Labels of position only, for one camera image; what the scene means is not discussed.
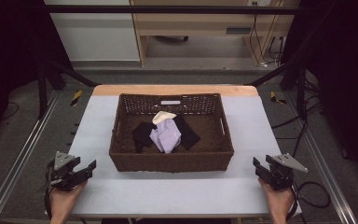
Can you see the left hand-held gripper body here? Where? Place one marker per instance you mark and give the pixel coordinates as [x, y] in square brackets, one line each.
[62, 174]

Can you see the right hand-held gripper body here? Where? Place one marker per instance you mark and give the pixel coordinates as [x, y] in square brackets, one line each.
[281, 174]

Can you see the person's right hand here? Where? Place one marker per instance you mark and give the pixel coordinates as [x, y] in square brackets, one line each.
[279, 199]

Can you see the person's left hand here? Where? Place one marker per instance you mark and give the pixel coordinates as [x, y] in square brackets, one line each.
[64, 200]

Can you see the light grey table mat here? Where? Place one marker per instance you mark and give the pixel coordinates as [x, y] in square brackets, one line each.
[96, 140]

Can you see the brown wicker basket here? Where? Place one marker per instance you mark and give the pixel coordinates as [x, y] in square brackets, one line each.
[127, 161]

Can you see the black yellow striped tape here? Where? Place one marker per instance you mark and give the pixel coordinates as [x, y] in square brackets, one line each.
[76, 97]
[276, 98]

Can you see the small black cloth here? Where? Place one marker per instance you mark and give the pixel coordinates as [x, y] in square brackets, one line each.
[143, 133]

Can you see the long black cloth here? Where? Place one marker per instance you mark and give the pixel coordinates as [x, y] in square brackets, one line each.
[186, 133]

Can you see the lilac cloth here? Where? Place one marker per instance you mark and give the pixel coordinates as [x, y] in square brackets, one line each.
[167, 135]

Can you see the cream cloth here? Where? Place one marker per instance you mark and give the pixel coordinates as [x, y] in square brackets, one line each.
[162, 116]

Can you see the black curtain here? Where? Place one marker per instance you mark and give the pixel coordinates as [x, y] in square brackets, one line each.
[341, 62]
[9, 40]

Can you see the white cabinet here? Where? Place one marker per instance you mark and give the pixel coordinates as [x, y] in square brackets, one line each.
[99, 34]

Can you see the wooden desk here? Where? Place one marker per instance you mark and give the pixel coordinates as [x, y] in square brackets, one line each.
[199, 21]

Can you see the aluminium floor rail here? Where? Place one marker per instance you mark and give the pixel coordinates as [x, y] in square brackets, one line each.
[326, 174]
[21, 155]

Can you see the black frame post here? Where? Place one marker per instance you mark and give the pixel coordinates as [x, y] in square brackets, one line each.
[301, 93]
[42, 93]

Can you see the black diagonal frame strut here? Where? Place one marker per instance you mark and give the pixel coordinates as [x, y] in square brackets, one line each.
[74, 74]
[270, 74]

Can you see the white wall socket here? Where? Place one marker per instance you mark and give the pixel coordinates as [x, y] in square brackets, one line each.
[258, 2]

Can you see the black horizontal frame bar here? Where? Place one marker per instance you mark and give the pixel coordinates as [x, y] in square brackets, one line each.
[167, 9]

